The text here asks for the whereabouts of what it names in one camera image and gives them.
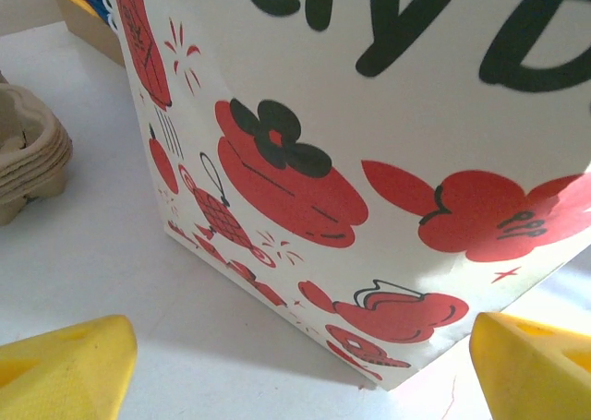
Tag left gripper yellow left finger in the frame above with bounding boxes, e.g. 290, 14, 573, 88
0, 314, 139, 420

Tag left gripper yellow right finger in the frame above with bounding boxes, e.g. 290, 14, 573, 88
468, 311, 591, 420

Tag brown pulp cup carriers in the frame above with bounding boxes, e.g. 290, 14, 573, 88
0, 71, 74, 227

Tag red white paper bag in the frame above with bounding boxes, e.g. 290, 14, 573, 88
103, 0, 591, 393

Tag brown cardboard napkin tray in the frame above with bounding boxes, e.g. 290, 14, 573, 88
53, 0, 127, 68

